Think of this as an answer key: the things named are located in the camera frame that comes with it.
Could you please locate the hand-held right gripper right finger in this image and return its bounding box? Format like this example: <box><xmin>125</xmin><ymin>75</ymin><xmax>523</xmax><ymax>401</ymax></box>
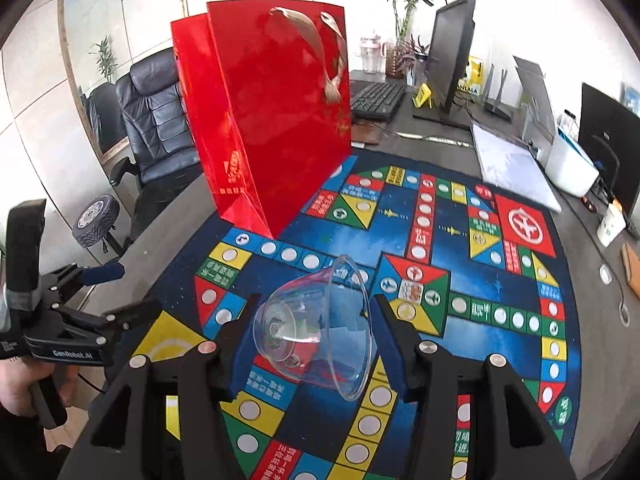
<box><xmin>370</xmin><ymin>294</ymin><xmax>578</xmax><ymax>480</ymax></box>

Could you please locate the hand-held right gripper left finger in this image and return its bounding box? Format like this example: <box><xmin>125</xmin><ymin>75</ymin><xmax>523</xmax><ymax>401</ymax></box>
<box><xmin>57</xmin><ymin>294</ymin><xmax>263</xmax><ymax>480</ymax></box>

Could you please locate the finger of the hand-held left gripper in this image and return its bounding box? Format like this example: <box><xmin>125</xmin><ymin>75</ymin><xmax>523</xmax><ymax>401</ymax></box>
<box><xmin>42</xmin><ymin>262</ymin><xmax>126</xmax><ymax>306</ymax></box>
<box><xmin>60</xmin><ymin>300</ymin><xmax>163</xmax><ymax>343</ymax></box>

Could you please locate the clear plastic cup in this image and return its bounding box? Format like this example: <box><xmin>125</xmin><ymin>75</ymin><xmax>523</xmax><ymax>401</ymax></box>
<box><xmin>252</xmin><ymin>255</ymin><xmax>378</xmax><ymax>402</ymax></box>

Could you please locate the red gift bag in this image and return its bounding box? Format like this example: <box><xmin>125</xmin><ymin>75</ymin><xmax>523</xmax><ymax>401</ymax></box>
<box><xmin>170</xmin><ymin>0</ymin><xmax>353</xmax><ymax>241</ymax></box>

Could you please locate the person's left hand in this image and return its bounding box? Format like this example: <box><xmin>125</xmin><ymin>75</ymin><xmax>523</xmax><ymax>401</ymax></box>
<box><xmin>0</xmin><ymin>358</ymin><xmax>81</xmax><ymax>417</ymax></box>

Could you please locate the tyre shaped stool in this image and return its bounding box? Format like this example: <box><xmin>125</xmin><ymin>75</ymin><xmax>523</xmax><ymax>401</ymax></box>
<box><xmin>71</xmin><ymin>194</ymin><xmax>131</xmax><ymax>261</ymax></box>

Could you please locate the colourful board game mat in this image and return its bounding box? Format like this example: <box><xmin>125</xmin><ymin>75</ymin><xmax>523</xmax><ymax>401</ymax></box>
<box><xmin>150</xmin><ymin>152</ymin><xmax>583</xmax><ymax>480</ymax></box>

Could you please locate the black leather office chair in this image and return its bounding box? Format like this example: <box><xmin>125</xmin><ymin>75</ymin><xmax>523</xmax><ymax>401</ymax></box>
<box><xmin>107</xmin><ymin>49</ymin><xmax>206</xmax><ymax>241</ymax></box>

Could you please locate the dark patterned desk mat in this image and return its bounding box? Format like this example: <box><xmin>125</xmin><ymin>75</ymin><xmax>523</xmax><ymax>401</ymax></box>
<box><xmin>350</xmin><ymin>122</ymin><xmax>386</xmax><ymax>148</ymax></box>

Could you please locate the white paper stack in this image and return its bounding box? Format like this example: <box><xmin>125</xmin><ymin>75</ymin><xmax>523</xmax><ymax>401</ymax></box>
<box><xmin>471</xmin><ymin>122</ymin><xmax>563</xmax><ymax>213</ymax></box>

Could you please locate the black keyboard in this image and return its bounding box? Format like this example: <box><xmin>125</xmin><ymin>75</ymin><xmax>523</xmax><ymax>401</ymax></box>
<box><xmin>350</xmin><ymin>81</ymin><xmax>408</xmax><ymax>122</ymax></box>

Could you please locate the white paper cup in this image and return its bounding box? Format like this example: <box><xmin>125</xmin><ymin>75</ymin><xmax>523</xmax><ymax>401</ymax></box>
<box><xmin>596</xmin><ymin>200</ymin><xmax>627</xmax><ymax>248</ymax></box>

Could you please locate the white and blue box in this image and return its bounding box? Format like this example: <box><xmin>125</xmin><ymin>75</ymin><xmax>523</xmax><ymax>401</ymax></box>
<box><xmin>544</xmin><ymin>127</ymin><xmax>601</xmax><ymax>198</ymax></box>

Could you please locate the brown notebook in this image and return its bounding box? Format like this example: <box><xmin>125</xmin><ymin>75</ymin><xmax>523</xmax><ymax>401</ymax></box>
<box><xmin>620</xmin><ymin>242</ymin><xmax>640</xmax><ymax>297</ymax></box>

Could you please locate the black router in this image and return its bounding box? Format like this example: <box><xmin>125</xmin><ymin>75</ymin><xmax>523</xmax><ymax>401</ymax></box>
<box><xmin>482</xmin><ymin>62</ymin><xmax>516</xmax><ymax>122</ymax></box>

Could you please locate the yellow packet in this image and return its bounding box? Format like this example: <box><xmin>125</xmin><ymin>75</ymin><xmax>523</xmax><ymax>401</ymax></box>
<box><xmin>457</xmin><ymin>55</ymin><xmax>485</xmax><ymax>96</ymax></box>

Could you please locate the pink lidded cup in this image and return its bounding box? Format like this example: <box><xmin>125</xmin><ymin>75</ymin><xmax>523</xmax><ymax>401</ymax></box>
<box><xmin>360</xmin><ymin>30</ymin><xmax>388</xmax><ymax>75</ymax></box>

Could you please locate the purple leaf plant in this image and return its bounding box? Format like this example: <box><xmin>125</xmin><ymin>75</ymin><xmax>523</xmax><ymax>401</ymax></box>
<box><xmin>400</xmin><ymin>35</ymin><xmax>431</xmax><ymax>86</ymax></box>

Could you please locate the black computer monitor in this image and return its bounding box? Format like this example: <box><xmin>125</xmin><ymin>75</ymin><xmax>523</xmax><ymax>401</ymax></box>
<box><xmin>578</xmin><ymin>82</ymin><xmax>640</xmax><ymax>216</ymax></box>
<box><xmin>412</xmin><ymin>0</ymin><xmax>477</xmax><ymax>131</ymax></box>

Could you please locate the bamboo plant in vase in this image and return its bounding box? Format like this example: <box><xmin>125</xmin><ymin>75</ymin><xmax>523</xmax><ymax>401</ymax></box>
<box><xmin>374</xmin><ymin>0</ymin><xmax>471</xmax><ymax>80</ymax></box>

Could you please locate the wooden framed wall mirror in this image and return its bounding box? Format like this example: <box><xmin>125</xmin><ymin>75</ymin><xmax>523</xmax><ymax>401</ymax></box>
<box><xmin>57</xmin><ymin>0</ymin><xmax>188</xmax><ymax>166</ymax></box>

